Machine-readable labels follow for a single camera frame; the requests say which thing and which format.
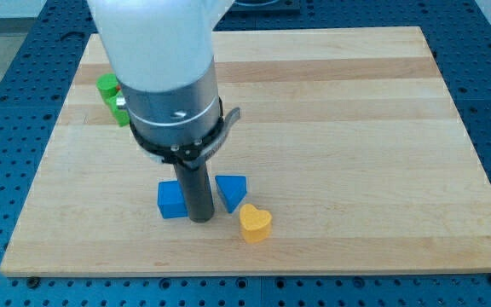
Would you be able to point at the green block behind arm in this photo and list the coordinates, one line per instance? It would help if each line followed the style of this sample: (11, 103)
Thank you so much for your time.
(120, 115)

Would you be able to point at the blue cube block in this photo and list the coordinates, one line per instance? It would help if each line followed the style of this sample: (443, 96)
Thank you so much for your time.
(170, 200)

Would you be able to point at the black clamp ring with lever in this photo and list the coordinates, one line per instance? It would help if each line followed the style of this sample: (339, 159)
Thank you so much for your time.
(159, 142)

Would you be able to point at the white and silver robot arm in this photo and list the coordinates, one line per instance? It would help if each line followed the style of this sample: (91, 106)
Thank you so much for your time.
(161, 52)

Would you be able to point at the light wooden board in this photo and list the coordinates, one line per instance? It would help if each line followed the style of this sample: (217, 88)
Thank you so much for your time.
(348, 137)

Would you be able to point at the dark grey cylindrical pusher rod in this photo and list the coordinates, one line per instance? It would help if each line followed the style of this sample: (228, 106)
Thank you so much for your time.
(196, 190)

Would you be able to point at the yellow heart block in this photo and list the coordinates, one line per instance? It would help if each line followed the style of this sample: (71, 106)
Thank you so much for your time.
(255, 224)

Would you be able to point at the blue triangle block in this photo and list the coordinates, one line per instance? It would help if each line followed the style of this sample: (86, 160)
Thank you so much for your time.
(232, 190)

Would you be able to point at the green cylinder block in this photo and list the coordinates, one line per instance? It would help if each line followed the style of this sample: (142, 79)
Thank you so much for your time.
(106, 85)

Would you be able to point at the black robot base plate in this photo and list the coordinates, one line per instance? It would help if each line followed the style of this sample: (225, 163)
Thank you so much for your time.
(266, 6)

